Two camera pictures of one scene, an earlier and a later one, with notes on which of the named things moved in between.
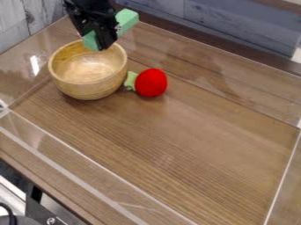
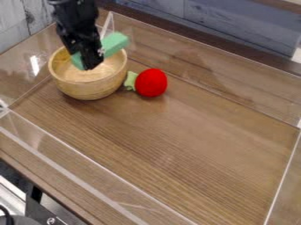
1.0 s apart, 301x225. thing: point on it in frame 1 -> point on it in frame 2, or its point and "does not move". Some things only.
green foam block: (125, 17) -> (113, 43)
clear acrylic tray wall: (72, 177) does not move
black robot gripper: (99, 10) -> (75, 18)
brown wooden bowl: (85, 74) does not move
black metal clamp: (47, 211) does not move
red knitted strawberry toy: (150, 83) does not move
